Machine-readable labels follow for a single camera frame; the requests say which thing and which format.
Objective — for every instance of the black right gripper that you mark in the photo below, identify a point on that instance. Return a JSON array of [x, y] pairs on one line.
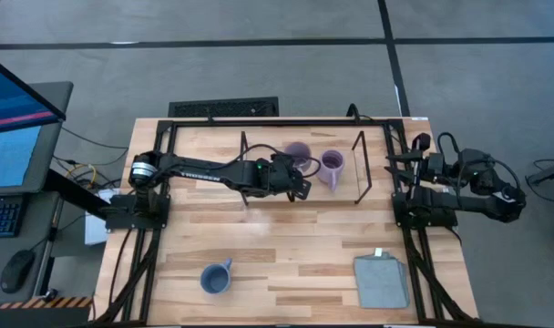
[[432, 167]]

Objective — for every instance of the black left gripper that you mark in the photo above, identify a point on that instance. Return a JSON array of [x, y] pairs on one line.
[[284, 175]]

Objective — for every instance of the ribbed purple mug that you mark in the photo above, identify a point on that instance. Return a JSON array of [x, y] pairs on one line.
[[332, 160]]

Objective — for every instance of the blue-grey mug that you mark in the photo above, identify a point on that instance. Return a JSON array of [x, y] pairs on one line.
[[215, 280]]

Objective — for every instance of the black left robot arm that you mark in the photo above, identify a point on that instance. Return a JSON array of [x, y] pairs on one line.
[[199, 173]]

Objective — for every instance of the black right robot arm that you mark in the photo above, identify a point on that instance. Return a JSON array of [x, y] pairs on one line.
[[464, 202]]

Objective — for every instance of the black floor vent grille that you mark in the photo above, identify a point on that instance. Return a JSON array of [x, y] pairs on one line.
[[222, 108]]

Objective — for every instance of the folded grey cloth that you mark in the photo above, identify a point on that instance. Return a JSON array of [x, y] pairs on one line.
[[381, 282]]

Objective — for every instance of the white box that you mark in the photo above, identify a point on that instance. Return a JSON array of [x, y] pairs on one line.
[[95, 228]]

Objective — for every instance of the black desk support bar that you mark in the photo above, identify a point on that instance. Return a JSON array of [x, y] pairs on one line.
[[72, 191]]

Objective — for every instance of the grey desk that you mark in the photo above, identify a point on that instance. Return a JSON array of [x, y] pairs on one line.
[[35, 218]]

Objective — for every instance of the grey-framed computer monitor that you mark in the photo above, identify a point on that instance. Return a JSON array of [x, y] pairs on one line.
[[13, 159]]

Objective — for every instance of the black-framed computer monitor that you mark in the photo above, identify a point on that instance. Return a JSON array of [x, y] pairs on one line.
[[13, 105]]

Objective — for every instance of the black keyboard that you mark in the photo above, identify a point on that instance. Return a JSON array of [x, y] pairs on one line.
[[3, 216]]

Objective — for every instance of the black computer mouse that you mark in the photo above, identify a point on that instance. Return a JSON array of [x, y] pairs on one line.
[[17, 271]]

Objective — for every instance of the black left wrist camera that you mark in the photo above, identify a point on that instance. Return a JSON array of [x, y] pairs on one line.
[[300, 190]]

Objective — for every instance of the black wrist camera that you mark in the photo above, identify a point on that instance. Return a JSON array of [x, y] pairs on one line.
[[300, 190], [423, 141]]

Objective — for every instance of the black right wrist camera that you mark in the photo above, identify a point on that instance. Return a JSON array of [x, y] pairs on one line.
[[423, 141]]

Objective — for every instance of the black metal table frame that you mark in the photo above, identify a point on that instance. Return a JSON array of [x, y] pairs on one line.
[[281, 123]]

